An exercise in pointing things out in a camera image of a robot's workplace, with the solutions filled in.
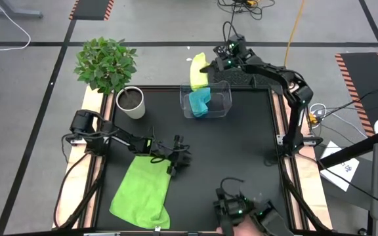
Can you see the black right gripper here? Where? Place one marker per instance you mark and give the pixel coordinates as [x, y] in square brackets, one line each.
[225, 60]

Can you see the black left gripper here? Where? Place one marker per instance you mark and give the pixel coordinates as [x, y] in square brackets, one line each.
[172, 167]

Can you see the lime yellow microfiber towel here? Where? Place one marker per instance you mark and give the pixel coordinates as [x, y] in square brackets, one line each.
[198, 72]

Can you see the teal microfiber towel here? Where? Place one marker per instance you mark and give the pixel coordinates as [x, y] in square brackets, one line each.
[198, 101]

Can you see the green microfiber towel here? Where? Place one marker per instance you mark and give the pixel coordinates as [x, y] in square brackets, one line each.
[139, 193]

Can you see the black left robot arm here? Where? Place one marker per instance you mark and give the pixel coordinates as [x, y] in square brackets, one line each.
[123, 136]

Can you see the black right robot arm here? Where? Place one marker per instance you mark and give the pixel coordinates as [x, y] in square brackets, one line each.
[295, 98]

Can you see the clear plastic bin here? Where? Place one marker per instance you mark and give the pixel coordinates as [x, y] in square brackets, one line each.
[222, 101]

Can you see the white plant pot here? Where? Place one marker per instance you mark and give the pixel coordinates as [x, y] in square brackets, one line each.
[130, 102]

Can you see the person's hand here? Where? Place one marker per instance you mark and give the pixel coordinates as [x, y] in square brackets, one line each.
[244, 229]

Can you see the light wooden table side board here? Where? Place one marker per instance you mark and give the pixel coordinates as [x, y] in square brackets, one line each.
[75, 183]
[313, 196]

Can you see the yellow power plug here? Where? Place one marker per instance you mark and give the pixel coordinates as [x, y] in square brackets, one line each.
[312, 118]

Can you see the black orange-striped floor mat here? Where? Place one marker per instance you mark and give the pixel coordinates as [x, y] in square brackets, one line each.
[92, 10]
[363, 82]

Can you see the white paper sheet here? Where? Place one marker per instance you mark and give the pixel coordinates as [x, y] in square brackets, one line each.
[338, 170]

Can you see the black diagonal desk beam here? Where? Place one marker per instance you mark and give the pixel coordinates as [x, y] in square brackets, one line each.
[353, 150]

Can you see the grey metal desk foot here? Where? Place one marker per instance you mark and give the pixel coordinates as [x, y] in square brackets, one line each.
[15, 13]

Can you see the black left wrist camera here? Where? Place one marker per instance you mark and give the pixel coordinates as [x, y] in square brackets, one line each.
[166, 150]

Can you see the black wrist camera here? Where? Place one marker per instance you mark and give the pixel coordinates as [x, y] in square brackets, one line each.
[166, 150]
[238, 42]

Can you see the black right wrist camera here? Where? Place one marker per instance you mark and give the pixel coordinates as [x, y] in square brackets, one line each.
[238, 42]

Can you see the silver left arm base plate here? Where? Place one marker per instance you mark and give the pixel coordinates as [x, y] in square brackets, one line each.
[74, 141]

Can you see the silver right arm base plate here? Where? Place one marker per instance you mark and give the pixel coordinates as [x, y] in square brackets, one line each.
[313, 141]

